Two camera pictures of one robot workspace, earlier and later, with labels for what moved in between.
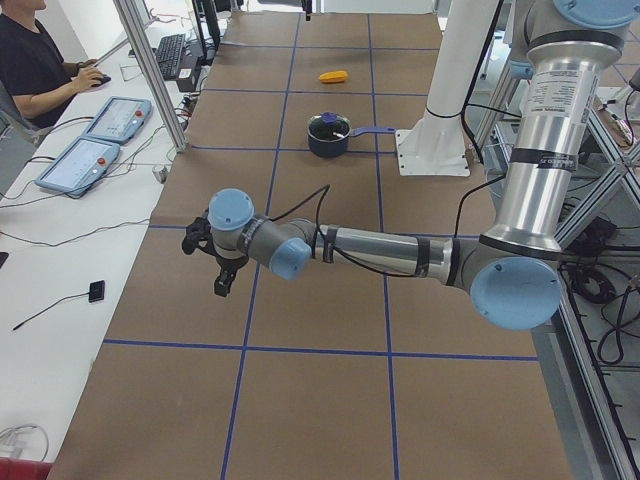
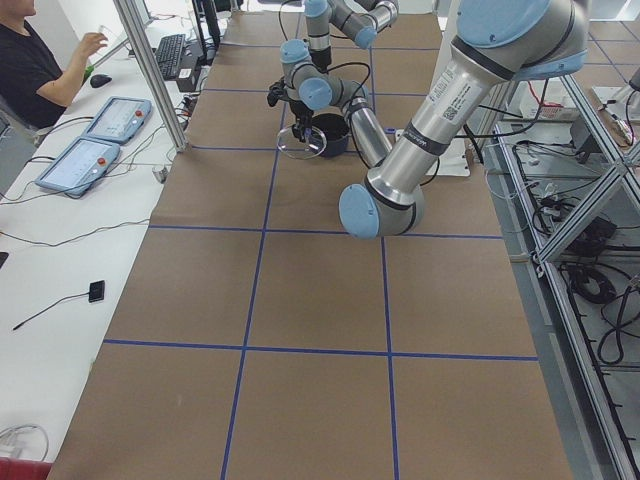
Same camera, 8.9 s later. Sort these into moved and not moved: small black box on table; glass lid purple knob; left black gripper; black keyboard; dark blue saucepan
Moved: left black gripper; glass lid purple knob
Not moved: dark blue saucepan; small black box on table; black keyboard
